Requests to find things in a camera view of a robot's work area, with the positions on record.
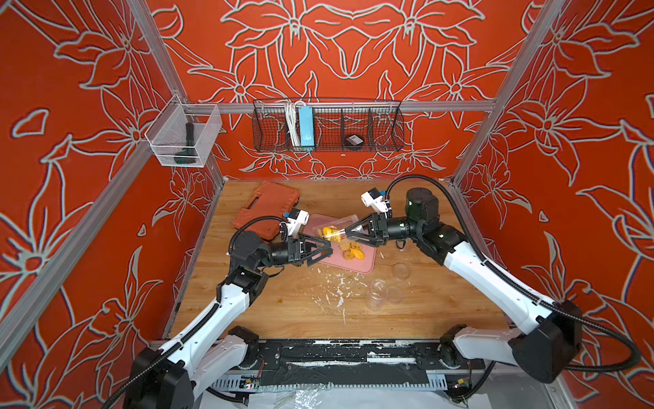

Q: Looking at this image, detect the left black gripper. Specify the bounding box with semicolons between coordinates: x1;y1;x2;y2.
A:
254;239;331;272

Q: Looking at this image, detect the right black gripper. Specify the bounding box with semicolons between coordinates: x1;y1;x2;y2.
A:
351;213;429;246

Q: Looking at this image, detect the clear jar lid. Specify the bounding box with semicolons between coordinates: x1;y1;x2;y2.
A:
392;262;411;281
387;286;404;304

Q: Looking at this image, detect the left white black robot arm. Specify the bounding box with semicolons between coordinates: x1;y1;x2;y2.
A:
103;211;333;408

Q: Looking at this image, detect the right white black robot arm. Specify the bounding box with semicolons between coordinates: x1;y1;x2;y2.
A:
344;187;641;383

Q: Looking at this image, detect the pile of cookies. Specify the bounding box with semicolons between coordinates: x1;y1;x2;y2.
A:
339;241;365;261

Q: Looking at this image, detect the pink plastic tray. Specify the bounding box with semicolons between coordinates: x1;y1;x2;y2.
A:
304;214;376;274

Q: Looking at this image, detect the orange plastic tool case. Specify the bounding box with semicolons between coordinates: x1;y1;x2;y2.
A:
230;181;300;229

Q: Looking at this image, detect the light blue box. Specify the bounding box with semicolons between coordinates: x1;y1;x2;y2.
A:
297;106;315;151

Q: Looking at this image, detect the dark green flashlight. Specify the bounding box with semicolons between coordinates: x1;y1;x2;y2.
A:
174;122;197;165

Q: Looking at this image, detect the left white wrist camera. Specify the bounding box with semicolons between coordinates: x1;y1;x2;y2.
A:
284;208;310;238

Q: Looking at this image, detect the black wire wall basket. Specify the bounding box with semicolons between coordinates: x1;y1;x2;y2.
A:
252;98;405;153

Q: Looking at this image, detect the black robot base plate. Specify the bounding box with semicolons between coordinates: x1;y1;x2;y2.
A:
223;339;485;388

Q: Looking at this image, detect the white coiled cable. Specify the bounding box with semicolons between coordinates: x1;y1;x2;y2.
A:
284;101;301;147

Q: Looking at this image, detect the clear plastic wall bin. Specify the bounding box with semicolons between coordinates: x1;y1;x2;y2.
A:
145;95;223;168

